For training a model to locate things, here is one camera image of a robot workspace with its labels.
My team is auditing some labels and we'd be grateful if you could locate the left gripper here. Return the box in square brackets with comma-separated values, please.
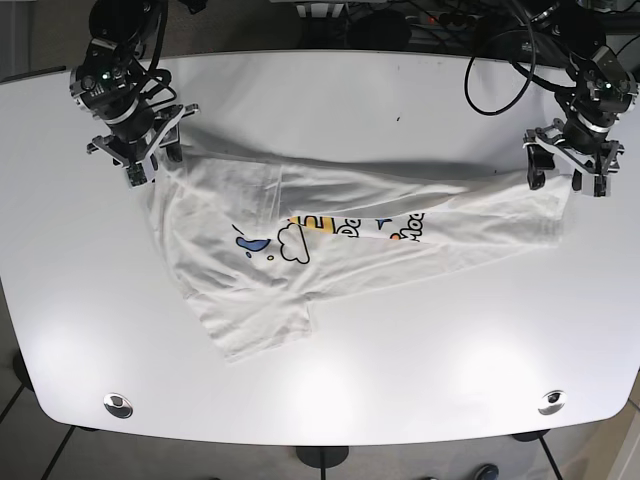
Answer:
[523, 87, 638, 195]

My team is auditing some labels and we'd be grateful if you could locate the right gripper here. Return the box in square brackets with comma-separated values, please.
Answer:
[68, 67, 200, 182]

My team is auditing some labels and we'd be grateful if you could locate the white printed T-shirt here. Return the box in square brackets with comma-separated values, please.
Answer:
[141, 140, 571, 361]

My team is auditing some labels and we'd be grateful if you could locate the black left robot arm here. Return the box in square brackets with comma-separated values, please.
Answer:
[523, 1, 639, 197]

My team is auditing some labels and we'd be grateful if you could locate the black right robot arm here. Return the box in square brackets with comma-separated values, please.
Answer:
[69, 1, 199, 188]

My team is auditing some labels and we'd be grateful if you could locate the power strip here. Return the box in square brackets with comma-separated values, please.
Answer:
[407, 12, 479, 28]

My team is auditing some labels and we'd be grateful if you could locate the right chrome table grommet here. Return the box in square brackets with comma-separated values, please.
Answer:
[538, 390, 567, 416]

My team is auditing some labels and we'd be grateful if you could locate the chrome table grommet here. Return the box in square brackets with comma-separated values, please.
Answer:
[103, 393, 133, 419]
[538, 390, 567, 416]

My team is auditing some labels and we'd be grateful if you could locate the left chrome table grommet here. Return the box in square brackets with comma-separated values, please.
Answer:
[103, 393, 133, 419]

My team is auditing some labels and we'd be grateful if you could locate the dark shoe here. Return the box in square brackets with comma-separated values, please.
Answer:
[473, 464, 500, 480]

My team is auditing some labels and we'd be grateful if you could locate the black table base foot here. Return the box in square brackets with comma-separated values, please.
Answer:
[295, 446, 350, 469]

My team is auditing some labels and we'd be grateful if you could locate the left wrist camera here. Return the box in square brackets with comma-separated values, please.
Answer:
[593, 174, 609, 198]

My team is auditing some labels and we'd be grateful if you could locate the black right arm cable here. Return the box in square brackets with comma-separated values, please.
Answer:
[134, 0, 180, 109]

